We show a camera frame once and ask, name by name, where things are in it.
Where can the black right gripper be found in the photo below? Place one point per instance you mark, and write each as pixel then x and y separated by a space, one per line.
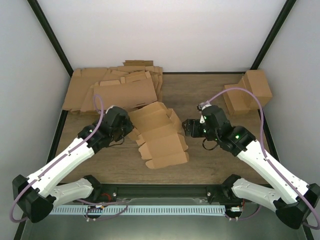
pixel 192 125

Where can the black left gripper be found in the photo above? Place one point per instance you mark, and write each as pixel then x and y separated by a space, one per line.
pixel 130 127

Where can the brown cardboard box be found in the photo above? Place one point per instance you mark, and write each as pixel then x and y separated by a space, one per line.
pixel 159 135

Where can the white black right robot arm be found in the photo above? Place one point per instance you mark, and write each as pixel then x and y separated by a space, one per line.
pixel 291 198

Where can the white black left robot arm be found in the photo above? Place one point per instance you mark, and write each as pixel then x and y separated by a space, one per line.
pixel 41 192

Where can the low folded cardboard box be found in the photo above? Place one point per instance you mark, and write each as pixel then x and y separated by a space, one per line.
pixel 235 102

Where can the tall folded cardboard box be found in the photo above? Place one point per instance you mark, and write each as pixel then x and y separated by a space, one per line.
pixel 255 81

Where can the stack of flat cardboard blanks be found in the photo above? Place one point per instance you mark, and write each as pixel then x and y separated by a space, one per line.
pixel 133 85

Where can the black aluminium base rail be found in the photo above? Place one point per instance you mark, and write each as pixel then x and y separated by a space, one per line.
pixel 212 193

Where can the light blue slotted cable duct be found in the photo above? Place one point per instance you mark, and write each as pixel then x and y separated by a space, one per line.
pixel 144 210

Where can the black left frame post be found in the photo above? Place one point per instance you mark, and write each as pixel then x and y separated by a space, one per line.
pixel 42 19

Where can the black frame post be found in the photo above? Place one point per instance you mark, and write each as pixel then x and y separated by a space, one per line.
pixel 42 19
pixel 280 20

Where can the black right frame post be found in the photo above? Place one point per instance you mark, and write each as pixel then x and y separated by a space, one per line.
pixel 280 20

